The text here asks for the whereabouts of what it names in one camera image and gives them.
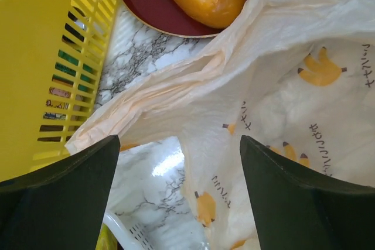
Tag yellow plastic shopping basket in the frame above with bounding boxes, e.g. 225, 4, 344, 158
1, 0, 119, 180

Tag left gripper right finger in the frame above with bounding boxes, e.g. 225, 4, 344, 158
240, 135, 374, 249

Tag peach plastic grocery bag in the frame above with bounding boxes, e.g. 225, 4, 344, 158
66, 0, 374, 249

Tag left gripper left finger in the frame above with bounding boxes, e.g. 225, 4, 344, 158
1, 135, 120, 249

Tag white plastic fruit basket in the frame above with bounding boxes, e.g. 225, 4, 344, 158
103, 211, 155, 250

